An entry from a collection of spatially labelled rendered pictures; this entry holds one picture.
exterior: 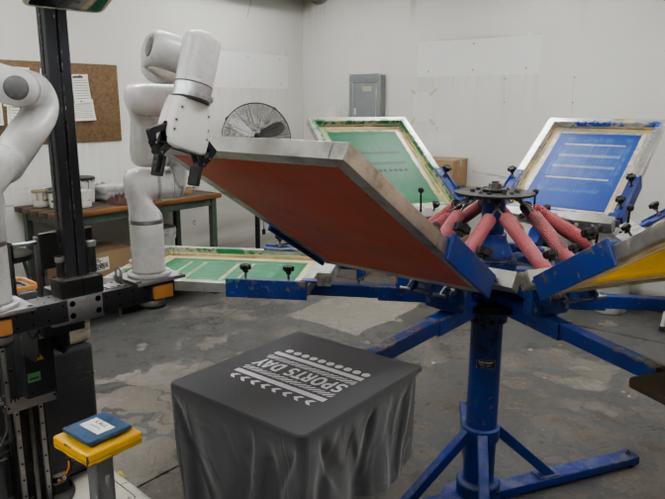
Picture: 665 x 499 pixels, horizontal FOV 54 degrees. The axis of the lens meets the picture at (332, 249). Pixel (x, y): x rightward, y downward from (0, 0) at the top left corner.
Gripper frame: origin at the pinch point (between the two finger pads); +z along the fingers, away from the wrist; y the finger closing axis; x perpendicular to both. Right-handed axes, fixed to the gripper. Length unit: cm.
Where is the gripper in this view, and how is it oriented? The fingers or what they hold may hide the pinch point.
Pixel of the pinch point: (176, 175)
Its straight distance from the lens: 133.4
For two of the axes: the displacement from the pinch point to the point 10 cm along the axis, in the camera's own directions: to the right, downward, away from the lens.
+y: -5.9, -1.2, -7.9
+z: -1.9, 9.8, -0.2
